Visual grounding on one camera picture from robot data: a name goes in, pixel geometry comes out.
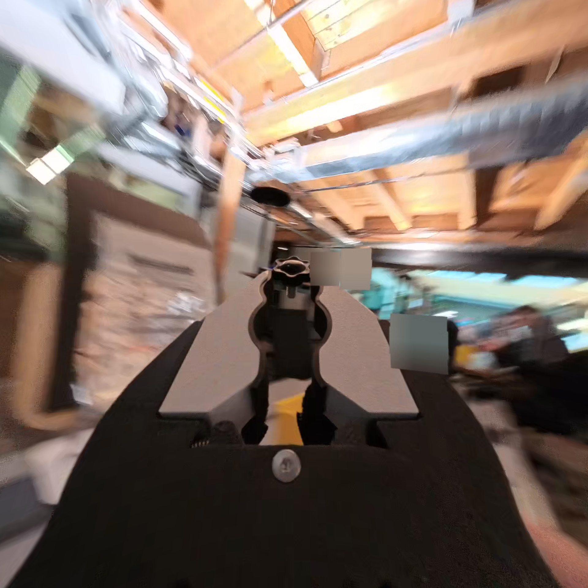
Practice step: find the large silver ventilation duct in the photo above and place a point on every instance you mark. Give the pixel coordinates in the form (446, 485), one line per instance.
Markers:
(413, 138)

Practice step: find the wooden support post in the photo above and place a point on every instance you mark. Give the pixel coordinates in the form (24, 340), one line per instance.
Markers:
(229, 220)

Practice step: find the black floor lamp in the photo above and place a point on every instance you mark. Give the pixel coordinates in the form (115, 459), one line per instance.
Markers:
(270, 196)

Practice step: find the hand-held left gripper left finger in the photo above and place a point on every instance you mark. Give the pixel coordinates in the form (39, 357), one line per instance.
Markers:
(216, 358)

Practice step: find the yellow plastic bin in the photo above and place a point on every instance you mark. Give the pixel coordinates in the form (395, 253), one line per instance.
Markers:
(289, 413)

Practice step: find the black star knob with screw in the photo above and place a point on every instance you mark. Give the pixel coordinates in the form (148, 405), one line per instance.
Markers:
(289, 268)

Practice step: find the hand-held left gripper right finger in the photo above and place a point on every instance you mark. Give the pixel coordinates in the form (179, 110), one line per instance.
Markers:
(358, 367)

